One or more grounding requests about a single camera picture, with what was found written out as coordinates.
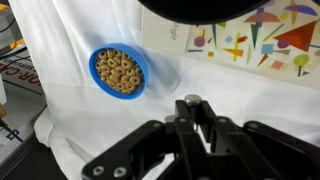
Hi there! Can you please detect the black cup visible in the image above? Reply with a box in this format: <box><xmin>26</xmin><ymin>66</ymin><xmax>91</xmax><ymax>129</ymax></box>
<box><xmin>136</xmin><ymin>0</ymin><xmax>272</xmax><ymax>26</ymax></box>

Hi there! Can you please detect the white cloth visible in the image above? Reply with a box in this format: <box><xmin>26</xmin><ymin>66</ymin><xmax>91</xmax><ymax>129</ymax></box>
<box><xmin>8</xmin><ymin>0</ymin><xmax>320</xmax><ymax>180</ymax></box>

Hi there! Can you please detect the black book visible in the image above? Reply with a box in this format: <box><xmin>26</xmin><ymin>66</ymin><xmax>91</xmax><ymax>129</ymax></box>
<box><xmin>141</xmin><ymin>0</ymin><xmax>320</xmax><ymax>91</ymax></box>

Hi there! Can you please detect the blue bowl of cereal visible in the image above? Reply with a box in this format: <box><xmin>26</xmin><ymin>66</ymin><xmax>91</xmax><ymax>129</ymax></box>
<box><xmin>87</xmin><ymin>42</ymin><xmax>150</xmax><ymax>101</ymax></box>

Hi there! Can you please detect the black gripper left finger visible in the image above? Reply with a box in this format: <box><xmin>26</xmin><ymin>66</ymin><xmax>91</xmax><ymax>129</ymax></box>
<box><xmin>81</xmin><ymin>99</ymin><xmax>208</xmax><ymax>180</ymax></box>

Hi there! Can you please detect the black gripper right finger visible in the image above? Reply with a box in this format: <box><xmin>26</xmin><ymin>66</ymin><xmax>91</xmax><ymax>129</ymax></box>
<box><xmin>195</xmin><ymin>100</ymin><xmax>320</xmax><ymax>180</ymax></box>

